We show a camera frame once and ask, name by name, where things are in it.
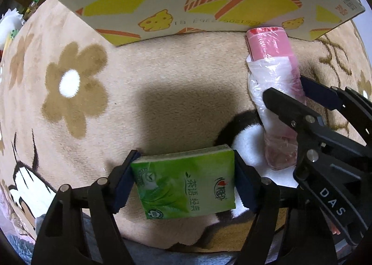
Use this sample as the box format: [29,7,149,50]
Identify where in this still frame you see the grey trousers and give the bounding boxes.
[35,213,242,265]

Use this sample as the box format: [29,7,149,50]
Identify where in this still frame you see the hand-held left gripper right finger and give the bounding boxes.
[232,149,300,265]

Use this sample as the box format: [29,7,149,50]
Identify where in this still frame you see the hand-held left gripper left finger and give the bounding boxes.
[34,149,142,265]

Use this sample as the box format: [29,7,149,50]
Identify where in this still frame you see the beige flower printed blanket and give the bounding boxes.
[0,0,372,254]

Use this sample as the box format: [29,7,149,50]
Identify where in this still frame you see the green tissue packet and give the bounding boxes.
[130,144,236,220]

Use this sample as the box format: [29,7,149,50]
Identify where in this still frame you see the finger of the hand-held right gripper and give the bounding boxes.
[301,76,372,149]
[263,87,372,247]

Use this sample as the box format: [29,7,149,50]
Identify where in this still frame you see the pink bag roll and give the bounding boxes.
[246,26,307,171]

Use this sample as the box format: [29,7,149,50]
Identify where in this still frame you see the white spiky plush toy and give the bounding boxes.
[0,7,25,47]

